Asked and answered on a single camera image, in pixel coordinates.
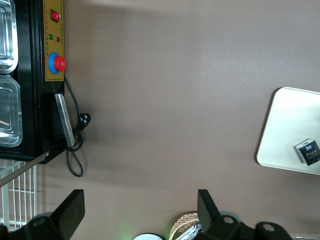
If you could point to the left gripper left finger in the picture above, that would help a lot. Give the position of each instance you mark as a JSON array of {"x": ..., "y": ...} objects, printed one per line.
[{"x": 72, "y": 212}]

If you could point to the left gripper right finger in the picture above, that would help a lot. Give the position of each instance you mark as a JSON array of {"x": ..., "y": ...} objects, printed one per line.
[{"x": 207, "y": 212}]

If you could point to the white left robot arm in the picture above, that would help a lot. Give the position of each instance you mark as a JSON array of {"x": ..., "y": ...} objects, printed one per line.
[{"x": 148, "y": 237}]

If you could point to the beige plastic serving tray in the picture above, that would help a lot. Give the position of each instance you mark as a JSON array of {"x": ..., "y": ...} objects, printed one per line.
[{"x": 287, "y": 125}]

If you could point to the steel food tray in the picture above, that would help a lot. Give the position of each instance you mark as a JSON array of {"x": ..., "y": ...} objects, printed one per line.
[
  {"x": 8, "y": 112},
  {"x": 7, "y": 37}
]

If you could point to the aluminium foil container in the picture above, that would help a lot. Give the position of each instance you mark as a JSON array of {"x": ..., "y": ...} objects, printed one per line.
[{"x": 193, "y": 231}]

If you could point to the light wicker basket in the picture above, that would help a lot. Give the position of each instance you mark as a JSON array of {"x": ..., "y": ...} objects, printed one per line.
[{"x": 183, "y": 225}]

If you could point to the grey metal lever bar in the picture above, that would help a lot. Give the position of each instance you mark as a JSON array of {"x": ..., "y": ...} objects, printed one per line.
[{"x": 25, "y": 166}]

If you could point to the black sealing machine yellow panel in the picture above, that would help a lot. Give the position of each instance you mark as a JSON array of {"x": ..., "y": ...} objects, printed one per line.
[{"x": 27, "y": 112}]

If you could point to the black tissue pack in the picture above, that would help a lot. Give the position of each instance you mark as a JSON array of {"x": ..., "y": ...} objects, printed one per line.
[{"x": 308, "y": 152}]

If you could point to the red rocker switch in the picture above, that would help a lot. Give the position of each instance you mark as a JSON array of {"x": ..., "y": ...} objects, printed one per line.
[{"x": 55, "y": 15}]

